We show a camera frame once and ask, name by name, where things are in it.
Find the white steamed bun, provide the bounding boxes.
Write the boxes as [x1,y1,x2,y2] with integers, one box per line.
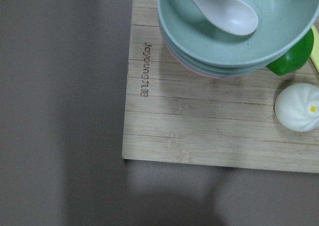
[274,83,319,132]

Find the lower stacked bowls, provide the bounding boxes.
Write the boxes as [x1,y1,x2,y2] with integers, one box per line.
[158,20,266,78]

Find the bamboo cutting board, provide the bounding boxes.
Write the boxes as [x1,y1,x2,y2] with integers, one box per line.
[122,0,319,173]

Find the white ceramic spoon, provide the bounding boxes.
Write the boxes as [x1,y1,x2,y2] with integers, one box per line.
[191,0,259,36]

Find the yellow plastic knife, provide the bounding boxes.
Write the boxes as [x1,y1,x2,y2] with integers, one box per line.
[310,25,319,72]

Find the green top bowl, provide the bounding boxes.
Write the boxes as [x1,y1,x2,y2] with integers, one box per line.
[157,0,319,67]

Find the green lime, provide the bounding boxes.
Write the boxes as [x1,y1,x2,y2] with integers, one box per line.
[266,29,314,76]

